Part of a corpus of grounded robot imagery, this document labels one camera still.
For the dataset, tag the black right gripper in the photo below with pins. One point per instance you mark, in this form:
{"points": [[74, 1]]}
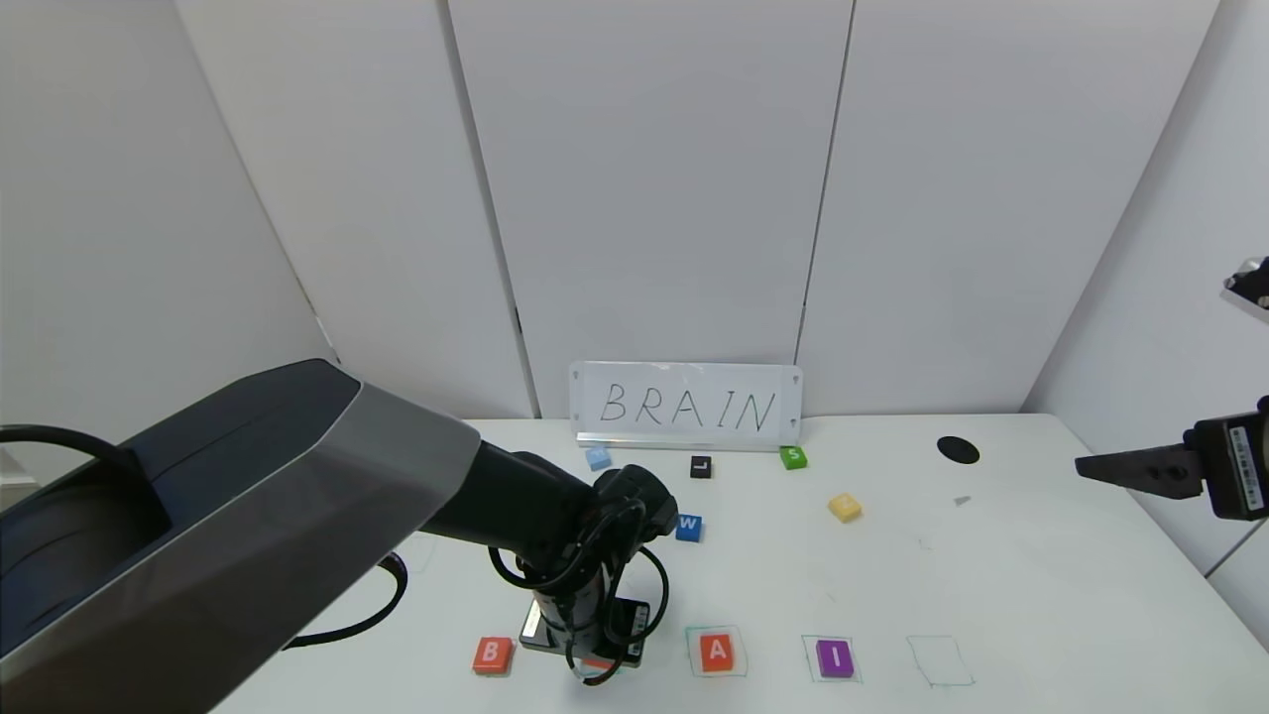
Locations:
{"points": [[1241, 464]]}

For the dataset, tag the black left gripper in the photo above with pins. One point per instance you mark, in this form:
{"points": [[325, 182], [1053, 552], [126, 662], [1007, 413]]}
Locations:
{"points": [[551, 631]]}

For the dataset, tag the orange A letter block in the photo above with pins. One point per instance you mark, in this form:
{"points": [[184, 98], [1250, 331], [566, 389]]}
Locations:
{"points": [[717, 653], [598, 662]]}

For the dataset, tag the yellow N letter block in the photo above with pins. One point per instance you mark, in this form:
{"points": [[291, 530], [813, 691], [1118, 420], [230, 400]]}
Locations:
{"points": [[845, 508]]}

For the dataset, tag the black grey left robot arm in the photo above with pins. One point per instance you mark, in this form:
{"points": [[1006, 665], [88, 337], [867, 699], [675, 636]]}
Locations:
{"points": [[248, 476]]}

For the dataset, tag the orange B letter block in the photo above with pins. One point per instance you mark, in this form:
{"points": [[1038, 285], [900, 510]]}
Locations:
{"points": [[493, 655]]}

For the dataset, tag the blue W letter block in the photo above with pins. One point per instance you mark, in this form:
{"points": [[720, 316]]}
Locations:
{"points": [[691, 529]]}

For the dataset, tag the light blue letter block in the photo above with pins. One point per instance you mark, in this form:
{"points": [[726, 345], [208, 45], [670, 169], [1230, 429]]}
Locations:
{"points": [[598, 457]]}

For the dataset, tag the black round table grommet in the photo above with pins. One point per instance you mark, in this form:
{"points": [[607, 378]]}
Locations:
{"points": [[958, 449]]}

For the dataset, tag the black L letter block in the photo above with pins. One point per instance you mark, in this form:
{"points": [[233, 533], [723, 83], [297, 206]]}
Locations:
{"points": [[701, 467]]}

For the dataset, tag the white BRAIN sign board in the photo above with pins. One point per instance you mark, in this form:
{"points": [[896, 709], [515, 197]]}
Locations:
{"points": [[684, 407]]}

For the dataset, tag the purple I letter block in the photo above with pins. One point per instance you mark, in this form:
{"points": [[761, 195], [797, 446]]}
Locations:
{"points": [[835, 659]]}

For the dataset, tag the green S letter block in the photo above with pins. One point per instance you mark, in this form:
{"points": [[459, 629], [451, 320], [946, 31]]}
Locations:
{"points": [[793, 457]]}

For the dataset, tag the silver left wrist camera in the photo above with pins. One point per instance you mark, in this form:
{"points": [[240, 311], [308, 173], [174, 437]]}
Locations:
{"points": [[530, 623]]}

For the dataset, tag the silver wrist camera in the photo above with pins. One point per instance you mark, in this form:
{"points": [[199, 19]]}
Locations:
{"points": [[1251, 286], [530, 623]]}

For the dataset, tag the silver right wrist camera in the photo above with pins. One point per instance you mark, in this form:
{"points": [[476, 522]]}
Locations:
{"points": [[1251, 286]]}

